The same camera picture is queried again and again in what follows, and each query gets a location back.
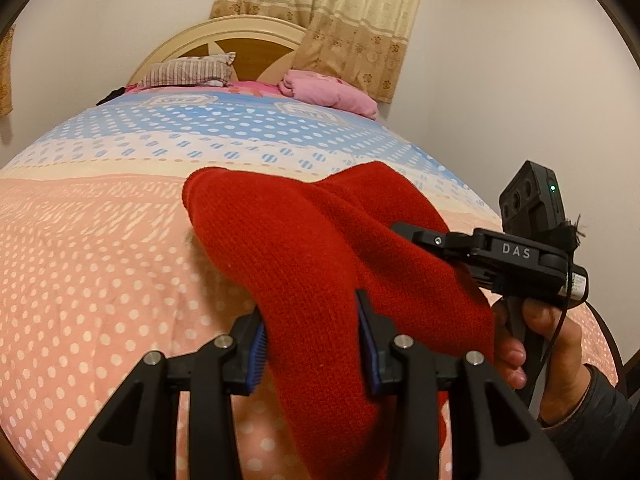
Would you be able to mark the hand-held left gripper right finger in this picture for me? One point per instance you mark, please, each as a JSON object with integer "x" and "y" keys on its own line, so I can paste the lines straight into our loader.
{"x": 370, "y": 355}

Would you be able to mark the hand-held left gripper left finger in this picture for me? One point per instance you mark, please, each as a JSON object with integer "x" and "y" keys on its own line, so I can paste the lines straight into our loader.
{"x": 256, "y": 355}

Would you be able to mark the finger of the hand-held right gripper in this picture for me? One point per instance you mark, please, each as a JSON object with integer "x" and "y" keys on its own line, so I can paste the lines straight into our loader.
{"x": 435, "y": 240}

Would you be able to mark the red knit sweater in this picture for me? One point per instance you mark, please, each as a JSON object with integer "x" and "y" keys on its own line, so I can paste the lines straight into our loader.
{"x": 310, "y": 260}

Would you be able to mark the person's right forearm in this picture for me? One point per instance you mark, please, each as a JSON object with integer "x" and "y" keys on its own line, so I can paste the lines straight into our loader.
{"x": 595, "y": 410}

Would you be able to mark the person's right hand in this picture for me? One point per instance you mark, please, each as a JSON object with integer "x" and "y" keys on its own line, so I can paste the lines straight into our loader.
{"x": 565, "y": 360}

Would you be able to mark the pink and blue dotted bedspread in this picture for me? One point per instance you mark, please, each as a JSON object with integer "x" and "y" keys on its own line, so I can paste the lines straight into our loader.
{"x": 100, "y": 260}

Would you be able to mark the pink pillow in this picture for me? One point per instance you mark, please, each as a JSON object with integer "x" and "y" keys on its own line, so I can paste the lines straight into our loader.
{"x": 325, "y": 90}

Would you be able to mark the beige patterned curtain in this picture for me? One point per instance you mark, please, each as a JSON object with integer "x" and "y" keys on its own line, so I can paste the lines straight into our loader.
{"x": 360, "y": 35}
{"x": 5, "y": 80}

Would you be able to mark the pink bed sheet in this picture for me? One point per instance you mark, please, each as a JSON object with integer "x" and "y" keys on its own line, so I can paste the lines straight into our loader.
{"x": 250, "y": 87}

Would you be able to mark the cream and wood headboard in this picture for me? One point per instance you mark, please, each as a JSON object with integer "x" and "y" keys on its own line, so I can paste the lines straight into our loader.
{"x": 240, "y": 47}

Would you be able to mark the striped pillow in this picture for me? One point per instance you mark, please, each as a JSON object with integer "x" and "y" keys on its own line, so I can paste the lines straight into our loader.
{"x": 185, "y": 70}

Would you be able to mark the small black object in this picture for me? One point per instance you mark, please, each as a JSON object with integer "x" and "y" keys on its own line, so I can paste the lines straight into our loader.
{"x": 112, "y": 95}

